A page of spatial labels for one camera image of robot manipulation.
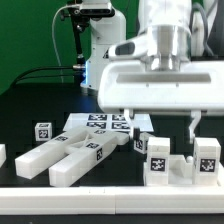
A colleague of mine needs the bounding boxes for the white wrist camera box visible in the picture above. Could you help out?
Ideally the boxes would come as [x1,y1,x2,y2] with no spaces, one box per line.
[108,34,148,61]

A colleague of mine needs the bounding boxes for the white cube nut with tag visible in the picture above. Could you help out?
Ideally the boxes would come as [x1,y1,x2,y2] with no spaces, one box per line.
[134,132,150,154]

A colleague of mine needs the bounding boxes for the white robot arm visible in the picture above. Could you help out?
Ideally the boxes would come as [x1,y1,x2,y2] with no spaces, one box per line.
[98,0,224,138]

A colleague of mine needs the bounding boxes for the white chair back frame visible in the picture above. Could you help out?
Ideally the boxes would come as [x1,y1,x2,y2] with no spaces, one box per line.
[15,126,129,187]

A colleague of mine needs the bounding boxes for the white L-shaped fence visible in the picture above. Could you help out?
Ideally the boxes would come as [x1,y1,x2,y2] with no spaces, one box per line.
[0,186,224,215]

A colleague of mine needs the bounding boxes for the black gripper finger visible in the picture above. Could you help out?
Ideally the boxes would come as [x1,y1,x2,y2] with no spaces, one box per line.
[189,110,201,143]
[124,109,140,141]

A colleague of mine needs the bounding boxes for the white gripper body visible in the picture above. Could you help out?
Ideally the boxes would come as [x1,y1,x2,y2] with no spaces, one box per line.
[98,60,224,115]

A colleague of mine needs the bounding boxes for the white chair seat part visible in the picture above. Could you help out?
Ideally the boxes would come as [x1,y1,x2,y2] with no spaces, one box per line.
[143,154,201,186]

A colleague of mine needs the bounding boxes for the grey camera on stand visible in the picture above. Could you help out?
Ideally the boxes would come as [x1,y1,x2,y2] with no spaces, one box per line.
[79,0,115,18]

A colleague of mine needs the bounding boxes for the black cables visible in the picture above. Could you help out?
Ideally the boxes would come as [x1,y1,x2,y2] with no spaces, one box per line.
[13,64,86,86]

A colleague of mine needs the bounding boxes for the white tag sheet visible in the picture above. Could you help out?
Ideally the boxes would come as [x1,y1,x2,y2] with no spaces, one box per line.
[63,113,154,132]

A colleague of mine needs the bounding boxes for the small white cube nut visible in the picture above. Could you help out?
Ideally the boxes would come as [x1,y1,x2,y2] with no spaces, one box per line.
[35,122,52,141]

